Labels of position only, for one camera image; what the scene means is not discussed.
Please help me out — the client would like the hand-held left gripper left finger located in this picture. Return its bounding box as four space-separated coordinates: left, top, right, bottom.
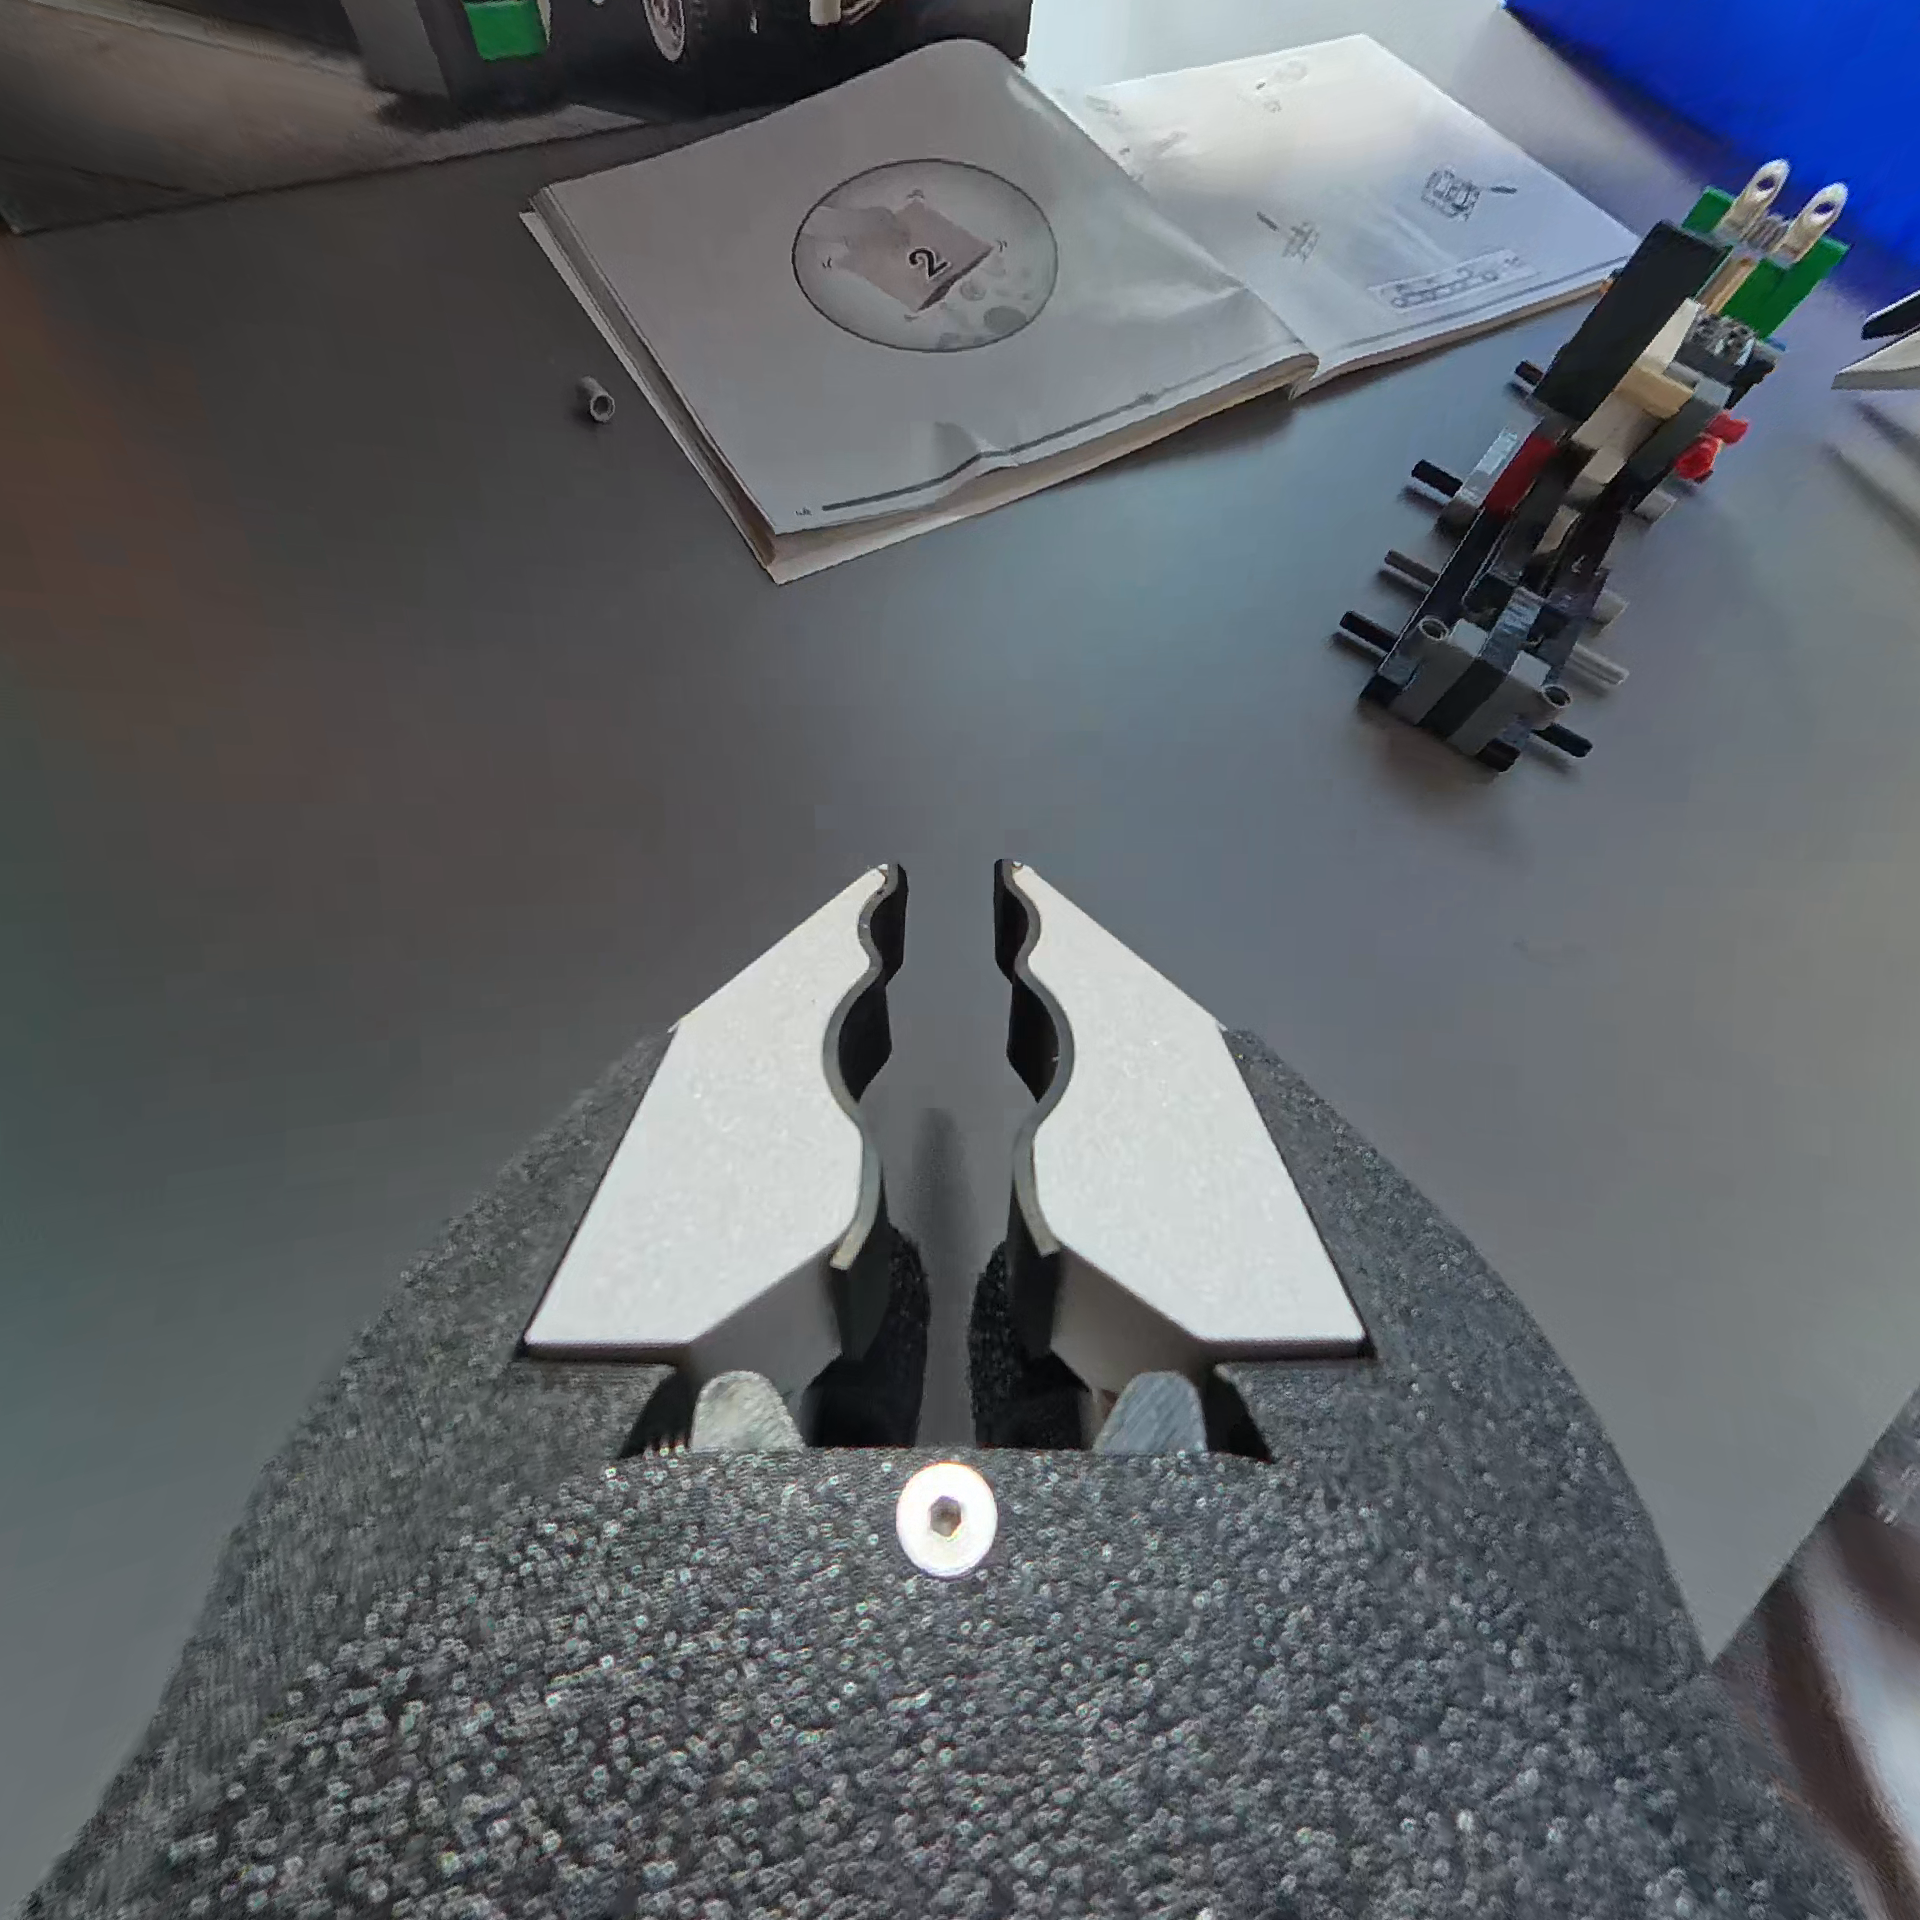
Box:
519 862 911 1453

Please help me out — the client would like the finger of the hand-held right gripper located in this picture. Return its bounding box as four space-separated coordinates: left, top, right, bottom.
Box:
1830 286 1920 394

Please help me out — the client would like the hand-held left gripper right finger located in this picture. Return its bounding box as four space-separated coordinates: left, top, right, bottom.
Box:
995 858 1369 1455

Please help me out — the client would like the toy set box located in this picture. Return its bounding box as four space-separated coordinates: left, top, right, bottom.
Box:
0 0 1038 238

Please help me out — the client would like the toy brick model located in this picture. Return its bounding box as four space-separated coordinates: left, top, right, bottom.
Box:
1335 157 1853 775

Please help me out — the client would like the blue object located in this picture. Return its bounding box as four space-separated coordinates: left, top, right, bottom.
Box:
1503 0 1920 288

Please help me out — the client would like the open instruction booklet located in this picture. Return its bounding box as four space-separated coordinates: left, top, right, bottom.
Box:
519 32 1644 586

